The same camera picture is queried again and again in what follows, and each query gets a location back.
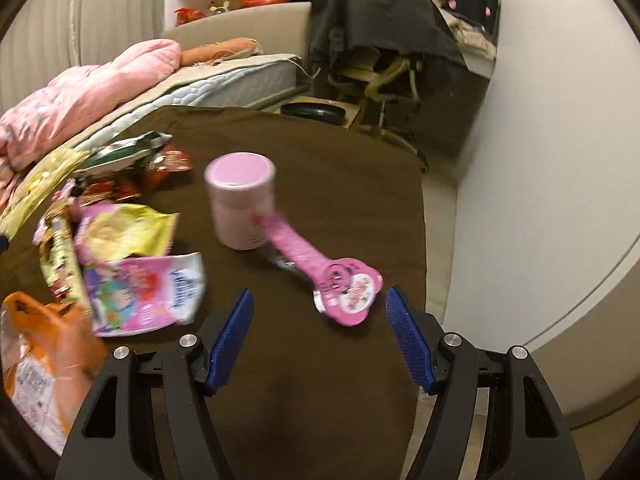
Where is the pink and white snack bag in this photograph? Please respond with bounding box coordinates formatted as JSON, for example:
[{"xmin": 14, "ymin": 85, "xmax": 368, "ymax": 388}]
[{"xmin": 82, "ymin": 252, "xmax": 207, "ymax": 338}]

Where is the pink cylindrical jar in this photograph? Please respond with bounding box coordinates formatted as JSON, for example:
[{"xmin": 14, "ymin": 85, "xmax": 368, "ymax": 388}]
[{"xmin": 204, "ymin": 152, "xmax": 277, "ymax": 251}]

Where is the pink quilt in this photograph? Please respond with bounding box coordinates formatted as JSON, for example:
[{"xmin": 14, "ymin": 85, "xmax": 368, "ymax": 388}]
[{"xmin": 0, "ymin": 38, "xmax": 182, "ymax": 211}]

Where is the pink and yellow chip bag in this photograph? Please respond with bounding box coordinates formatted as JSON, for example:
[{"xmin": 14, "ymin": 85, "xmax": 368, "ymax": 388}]
[{"xmin": 75, "ymin": 203, "xmax": 180, "ymax": 263}]

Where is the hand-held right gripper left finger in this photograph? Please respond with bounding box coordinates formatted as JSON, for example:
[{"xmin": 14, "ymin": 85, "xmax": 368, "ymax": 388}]
[{"xmin": 54, "ymin": 287, "xmax": 256, "ymax": 480}]

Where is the yellow and red striped wrapper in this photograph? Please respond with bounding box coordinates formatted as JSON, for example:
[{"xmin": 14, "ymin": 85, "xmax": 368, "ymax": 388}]
[{"xmin": 34, "ymin": 205, "xmax": 86, "ymax": 306}]

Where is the black round object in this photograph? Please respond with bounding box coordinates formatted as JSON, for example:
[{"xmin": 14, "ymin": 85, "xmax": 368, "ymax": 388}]
[{"xmin": 280, "ymin": 101, "xmax": 346, "ymax": 126}]

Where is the long pink toy package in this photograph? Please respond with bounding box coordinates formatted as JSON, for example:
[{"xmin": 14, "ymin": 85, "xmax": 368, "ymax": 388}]
[{"xmin": 252, "ymin": 212, "xmax": 385, "ymax": 327}]

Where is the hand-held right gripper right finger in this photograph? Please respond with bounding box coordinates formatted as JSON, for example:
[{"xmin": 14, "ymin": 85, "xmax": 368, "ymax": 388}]
[{"xmin": 385, "ymin": 285, "xmax": 586, "ymax": 480}]

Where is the office chair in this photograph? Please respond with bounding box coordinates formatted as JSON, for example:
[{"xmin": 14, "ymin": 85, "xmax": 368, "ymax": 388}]
[{"xmin": 327, "ymin": 47, "xmax": 431, "ymax": 173}]

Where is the small red plastic bag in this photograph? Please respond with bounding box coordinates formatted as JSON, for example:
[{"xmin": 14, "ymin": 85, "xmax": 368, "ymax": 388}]
[{"xmin": 174, "ymin": 7, "xmax": 207, "ymax": 26}]

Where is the green and white snack bag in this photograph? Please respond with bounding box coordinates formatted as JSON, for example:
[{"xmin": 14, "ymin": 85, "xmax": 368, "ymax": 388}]
[{"xmin": 80, "ymin": 131, "xmax": 173, "ymax": 178}]

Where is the orange pillow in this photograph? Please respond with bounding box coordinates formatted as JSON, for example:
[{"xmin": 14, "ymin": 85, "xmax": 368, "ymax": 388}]
[{"xmin": 179, "ymin": 37, "xmax": 263, "ymax": 67}]

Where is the yellow plastic packet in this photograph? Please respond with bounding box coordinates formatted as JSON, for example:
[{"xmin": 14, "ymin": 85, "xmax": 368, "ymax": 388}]
[{"xmin": 0, "ymin": 150, "xmax": 91, "ymax": 236}]

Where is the beige bed headboard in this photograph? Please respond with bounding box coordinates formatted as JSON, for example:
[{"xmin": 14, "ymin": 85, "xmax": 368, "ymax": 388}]
[{"xmin": 160, "ymin": 1, "xmax": 312, "ymax": 56}]

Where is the brown tablecloth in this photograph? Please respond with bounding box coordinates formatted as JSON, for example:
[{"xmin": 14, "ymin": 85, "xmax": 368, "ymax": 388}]
[{"xmin": 0, "ymin": 105, "xmax": 428, "ymax": 480}]

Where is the dark cloth over chair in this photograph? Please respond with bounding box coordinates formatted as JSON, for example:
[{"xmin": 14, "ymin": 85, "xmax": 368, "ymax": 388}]
[{"xmin": 307, "ymin": 0, "xmax": 468, "ymax": 86}]

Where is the orange snack bag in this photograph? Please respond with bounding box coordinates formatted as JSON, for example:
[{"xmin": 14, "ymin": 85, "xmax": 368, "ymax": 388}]
[{"xmin": 0, "ymin": 291, "xmax": 108, "ymax": 456}]

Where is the bed mattress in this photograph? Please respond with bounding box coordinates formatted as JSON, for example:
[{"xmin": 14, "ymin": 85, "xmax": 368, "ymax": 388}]
[{"xmin": 75, "ymin": 52, "xmax": 296, "ymax": 151}]

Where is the small red foil wrapper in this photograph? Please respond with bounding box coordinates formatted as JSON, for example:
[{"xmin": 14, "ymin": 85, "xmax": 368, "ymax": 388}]
[{"xmin": 90, "ymin": 180, "xmax": 141, "ymax": 206}]

